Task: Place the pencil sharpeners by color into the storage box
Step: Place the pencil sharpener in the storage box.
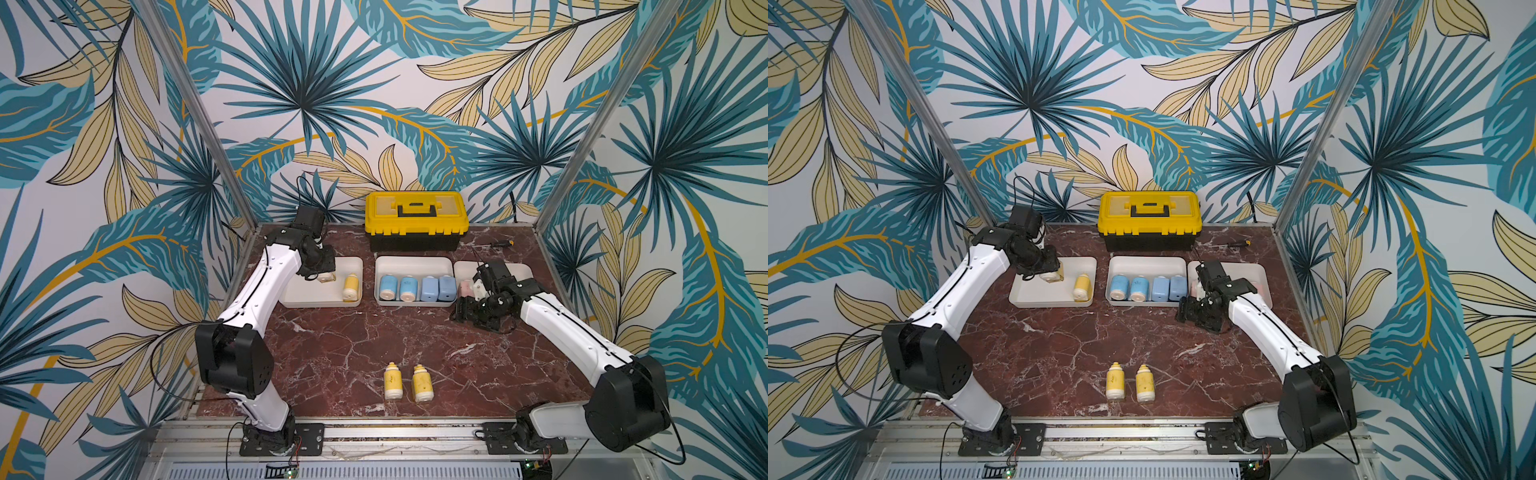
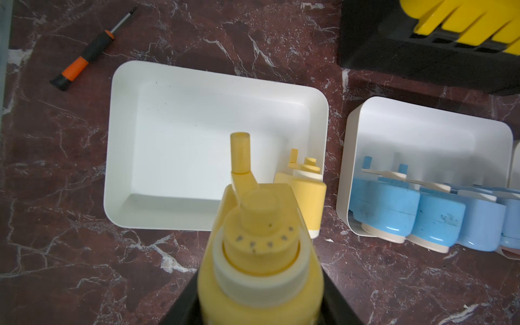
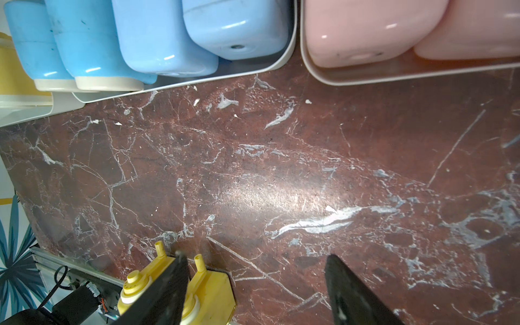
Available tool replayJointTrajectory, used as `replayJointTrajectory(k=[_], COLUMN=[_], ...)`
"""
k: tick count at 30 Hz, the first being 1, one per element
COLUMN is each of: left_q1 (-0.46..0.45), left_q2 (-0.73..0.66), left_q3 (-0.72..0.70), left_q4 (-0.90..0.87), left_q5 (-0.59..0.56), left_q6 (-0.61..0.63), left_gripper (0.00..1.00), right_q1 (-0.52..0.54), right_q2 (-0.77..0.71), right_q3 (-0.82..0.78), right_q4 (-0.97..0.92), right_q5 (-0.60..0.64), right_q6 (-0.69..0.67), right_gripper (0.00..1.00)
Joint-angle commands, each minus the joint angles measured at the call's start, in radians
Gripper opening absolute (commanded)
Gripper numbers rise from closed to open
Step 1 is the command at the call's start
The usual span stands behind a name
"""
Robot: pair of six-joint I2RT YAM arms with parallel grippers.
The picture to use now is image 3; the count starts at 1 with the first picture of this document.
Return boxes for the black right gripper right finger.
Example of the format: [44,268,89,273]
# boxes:
[324,255,403,324]

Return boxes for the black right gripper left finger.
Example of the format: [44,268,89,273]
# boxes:
[114,253,189,325]

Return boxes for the yellow pencil sharpener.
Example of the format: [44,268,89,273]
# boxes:
[117,240,175,316]
[181,254,236,325]
[1,33,53,110]

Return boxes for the blue pencil sharpener bottom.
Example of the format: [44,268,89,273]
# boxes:
[112,0,219,78]

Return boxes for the blue pencil sharpener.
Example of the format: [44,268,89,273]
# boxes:
[112,0,219,78]
[45,0,158,92]
[182,0,291,61]
[4,1,80,92]

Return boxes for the pink pencil sharpener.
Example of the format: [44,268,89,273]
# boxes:
[303,0,448,69]
[414,0,519,60]

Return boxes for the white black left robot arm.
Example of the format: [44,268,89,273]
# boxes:
[1,286,100,325]

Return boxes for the white middle storage tray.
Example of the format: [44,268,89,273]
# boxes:
[73,1,299,104]

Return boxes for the white storage tray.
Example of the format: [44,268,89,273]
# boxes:
[73,1,299,104]
[0,0,86,129]
[299,1,519,87]

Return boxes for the white left storage tray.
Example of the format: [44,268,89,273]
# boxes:
[0,0,86,129]

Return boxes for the white right storage tray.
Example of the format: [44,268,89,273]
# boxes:
[299,1,519,87]

